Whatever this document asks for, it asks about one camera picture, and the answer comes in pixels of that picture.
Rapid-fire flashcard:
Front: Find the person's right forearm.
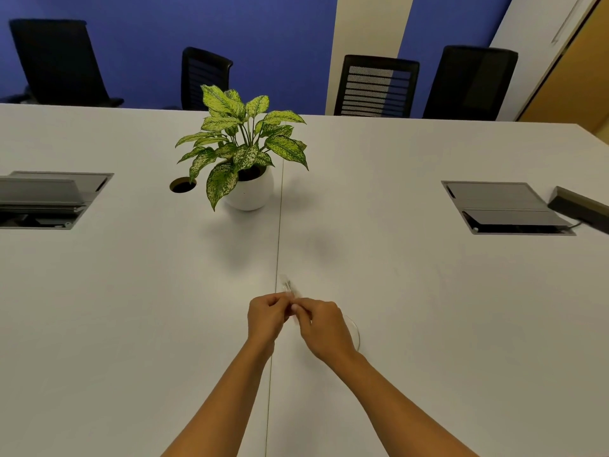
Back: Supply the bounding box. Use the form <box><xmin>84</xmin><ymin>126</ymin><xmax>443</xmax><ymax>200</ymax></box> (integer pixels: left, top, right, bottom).
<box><xmin>329</xmin><ymin>351</ymin><xmax>478</xmax><ymax>457</ymax></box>

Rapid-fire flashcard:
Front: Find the dark grey power adapter box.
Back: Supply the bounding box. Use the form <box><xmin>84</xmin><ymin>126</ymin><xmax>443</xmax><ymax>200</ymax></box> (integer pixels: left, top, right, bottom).
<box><xmin>547</xmin><ymin>186</ymin><xmax>609</xmax><ymax>235</ymax></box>

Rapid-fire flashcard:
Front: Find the person's left forearm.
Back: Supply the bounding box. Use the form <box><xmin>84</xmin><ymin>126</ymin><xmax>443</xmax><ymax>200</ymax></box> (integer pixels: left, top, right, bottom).
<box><xmin>161</xmin><ymin>337</ymin><xmax>276</xmax><ymax>457</ymax></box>

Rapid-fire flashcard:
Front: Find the grey table cable box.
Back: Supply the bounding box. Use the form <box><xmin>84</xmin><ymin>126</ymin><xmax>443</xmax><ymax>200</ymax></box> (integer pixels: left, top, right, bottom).
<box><xmin>441</xmin><ymin>181</ymin><xmax>577</xmax><ymax>236</ymax></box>
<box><xmin>0</xmin><ymin>171</ymin><xmax>114</xmax><ymax>230</ymax></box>

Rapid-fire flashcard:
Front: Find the clear round plastic lid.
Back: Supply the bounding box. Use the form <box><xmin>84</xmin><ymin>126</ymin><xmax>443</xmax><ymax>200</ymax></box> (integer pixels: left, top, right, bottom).
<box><xmin>342</xmin><ymin>313</ymin><xmax>362</xmax><ymax>354</ymax></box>

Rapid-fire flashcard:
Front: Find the black mesh office chair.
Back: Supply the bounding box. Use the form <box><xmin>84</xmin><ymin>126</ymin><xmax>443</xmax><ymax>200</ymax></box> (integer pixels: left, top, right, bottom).
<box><xmin>0</xmin><ymin>19</ymin><xmax>125</xmax><ymax>108</ymax></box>
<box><xmin>422</xmin><ymin>45</ymin><xmax>519</xmax><ymax>121</ymax></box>
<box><xmin>164</xmin><ymin>47</ymin><xmax>234</xmax><ymax>111</ymax></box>

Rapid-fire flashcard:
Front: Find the person's right hand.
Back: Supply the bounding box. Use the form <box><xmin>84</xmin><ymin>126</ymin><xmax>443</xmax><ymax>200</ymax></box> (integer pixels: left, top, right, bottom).
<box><xmin>291</xmin><ymin>298</ymin><xmax>359</xmax><ymax>366</ymax></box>

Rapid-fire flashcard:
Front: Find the green speckled leafy plant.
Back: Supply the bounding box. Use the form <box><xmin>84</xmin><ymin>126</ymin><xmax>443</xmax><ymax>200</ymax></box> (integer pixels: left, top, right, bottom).
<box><xmin>175</xmin><ymin>84</ymin><xmax>310</xmax><ymax>212</ymax></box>

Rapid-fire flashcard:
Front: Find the wooden door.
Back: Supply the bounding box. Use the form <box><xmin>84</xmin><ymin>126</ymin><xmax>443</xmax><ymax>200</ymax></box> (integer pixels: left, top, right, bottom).
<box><xmin>518</xmin><ymin>0</ymin><xmax>609</xmax><ymax>147</ymax></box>

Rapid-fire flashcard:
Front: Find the black slatted office chair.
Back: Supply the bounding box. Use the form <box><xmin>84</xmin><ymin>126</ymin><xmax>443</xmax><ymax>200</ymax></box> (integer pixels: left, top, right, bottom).
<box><xmin>333</xmin><ymin>55</ymin><xmax>420</xmax><ymax>118</ymax></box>

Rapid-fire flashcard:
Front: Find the white round plant pot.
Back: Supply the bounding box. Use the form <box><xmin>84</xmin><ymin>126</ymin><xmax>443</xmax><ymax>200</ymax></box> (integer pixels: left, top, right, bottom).
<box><xmin>222</xmin><ymin>164</ymin><xmax>275</xmax><ymax>212</ymax></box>

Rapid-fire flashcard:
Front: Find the person's left hand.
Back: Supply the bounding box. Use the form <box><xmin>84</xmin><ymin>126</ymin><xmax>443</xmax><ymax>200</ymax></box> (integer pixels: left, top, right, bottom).
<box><xmin>247</xmin><ymin>292</ymin><xmax>292</xmax><ymax>360</ymax></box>

